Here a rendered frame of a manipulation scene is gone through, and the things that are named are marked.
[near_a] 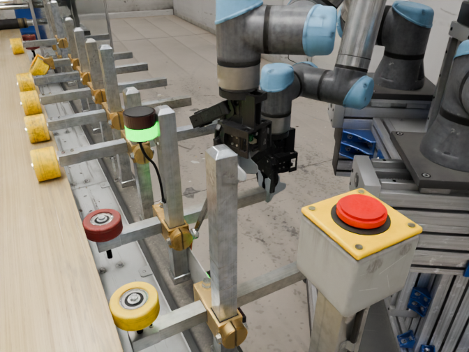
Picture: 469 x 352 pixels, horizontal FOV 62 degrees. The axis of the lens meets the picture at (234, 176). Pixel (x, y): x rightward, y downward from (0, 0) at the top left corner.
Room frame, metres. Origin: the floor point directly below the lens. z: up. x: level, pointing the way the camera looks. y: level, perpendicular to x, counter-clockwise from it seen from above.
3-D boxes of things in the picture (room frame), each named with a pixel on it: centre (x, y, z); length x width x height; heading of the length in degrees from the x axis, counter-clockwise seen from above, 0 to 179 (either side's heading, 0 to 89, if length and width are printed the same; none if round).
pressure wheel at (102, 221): (0.67, 0.29, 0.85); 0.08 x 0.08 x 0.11
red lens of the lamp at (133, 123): (0.69, 0.18, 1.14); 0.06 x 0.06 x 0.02
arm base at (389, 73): (1.21, -0.52, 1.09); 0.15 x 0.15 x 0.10
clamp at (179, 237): (0.73, 0.15, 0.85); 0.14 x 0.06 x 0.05; 28
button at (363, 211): (0.26, -0.10, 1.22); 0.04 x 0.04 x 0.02
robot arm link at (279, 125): (0.88, -0.10, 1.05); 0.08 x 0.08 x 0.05
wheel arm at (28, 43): (2.30, 0.97, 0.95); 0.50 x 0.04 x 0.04; 118
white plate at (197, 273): (0.69, 0.10, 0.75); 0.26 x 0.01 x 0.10; 28
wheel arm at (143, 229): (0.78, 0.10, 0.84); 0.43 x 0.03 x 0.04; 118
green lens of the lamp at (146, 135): (0.69, 0.18, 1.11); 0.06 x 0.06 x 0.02
